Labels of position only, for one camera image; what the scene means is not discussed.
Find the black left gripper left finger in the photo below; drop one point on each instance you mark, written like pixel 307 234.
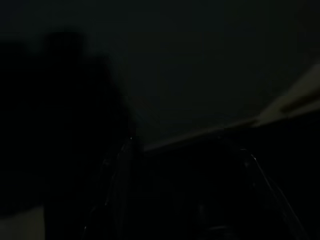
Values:
pixel 117 200

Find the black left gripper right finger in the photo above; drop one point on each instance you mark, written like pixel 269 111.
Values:
pixel 257 200

